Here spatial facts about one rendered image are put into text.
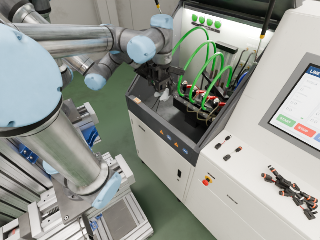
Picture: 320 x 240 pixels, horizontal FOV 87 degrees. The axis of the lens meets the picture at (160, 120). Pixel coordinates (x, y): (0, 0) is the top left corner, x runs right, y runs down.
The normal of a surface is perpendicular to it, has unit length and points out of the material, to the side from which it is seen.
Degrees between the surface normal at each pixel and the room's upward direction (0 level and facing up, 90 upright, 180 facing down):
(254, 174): 0
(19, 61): 82
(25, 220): 0
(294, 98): 76
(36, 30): 41
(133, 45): 90
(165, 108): 0
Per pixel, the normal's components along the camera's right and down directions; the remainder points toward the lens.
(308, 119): -0.72, 0.33
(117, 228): -0.01, -0.68
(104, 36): 0.86, 0.01
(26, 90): 0.86, 0.26
